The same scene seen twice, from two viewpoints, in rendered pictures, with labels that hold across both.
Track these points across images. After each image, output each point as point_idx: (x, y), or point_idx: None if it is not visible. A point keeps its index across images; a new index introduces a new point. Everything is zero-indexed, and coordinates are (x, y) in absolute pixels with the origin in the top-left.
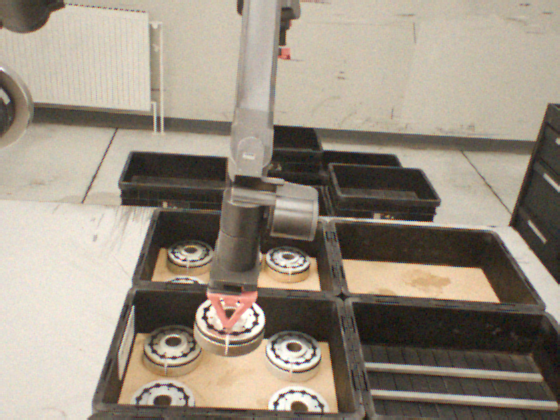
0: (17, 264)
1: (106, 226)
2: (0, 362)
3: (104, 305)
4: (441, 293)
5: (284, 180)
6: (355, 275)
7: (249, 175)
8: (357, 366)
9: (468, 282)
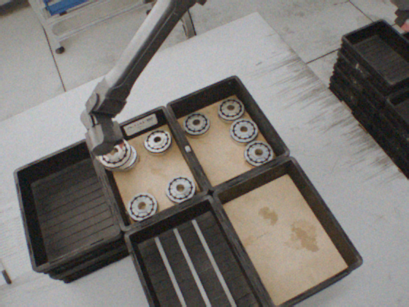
0: (218, 54)
1: (272, 61)
2: (159, 92)
3: None
4: (296, 248)
5: (97, 123)
6: (279, 194)
7: (86, 110)
8: (155, 218)
9: (323, 263)
